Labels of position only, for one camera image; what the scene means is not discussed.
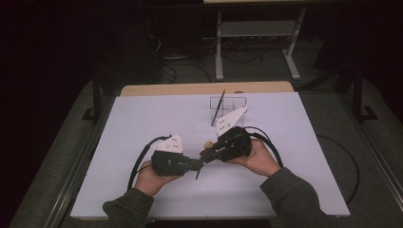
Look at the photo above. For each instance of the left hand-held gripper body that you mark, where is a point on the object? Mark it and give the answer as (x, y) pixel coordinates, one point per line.
(171, 163)

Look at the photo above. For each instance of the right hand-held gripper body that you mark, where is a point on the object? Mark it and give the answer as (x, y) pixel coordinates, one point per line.
(233, 142)

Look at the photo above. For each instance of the thin orange-tipped brush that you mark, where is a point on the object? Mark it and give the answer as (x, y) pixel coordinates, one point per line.
(219, 106)

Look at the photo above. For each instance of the clear plastic organizer box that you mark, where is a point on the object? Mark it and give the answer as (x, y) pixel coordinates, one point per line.
(234, 103)

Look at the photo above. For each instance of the person's left hand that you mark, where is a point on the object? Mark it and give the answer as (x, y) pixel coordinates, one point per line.
(152, 180)

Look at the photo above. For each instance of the person's right hand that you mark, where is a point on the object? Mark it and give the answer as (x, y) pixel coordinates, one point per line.
(259, 158)

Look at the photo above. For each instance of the white board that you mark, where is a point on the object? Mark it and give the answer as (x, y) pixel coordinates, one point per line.
(158, 120)

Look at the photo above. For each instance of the wooden table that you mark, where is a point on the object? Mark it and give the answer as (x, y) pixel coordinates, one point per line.
(177, 88)

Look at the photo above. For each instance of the black metal stand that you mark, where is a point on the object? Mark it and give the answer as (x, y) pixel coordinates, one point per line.
(358, 95)
(96, 98)

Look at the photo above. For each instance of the metal rail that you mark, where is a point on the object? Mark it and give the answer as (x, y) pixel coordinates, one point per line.
(377, 152)
(76, 177)

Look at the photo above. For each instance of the grey metal-frame desk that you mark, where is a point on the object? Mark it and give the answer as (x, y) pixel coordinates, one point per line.
(256, 28)

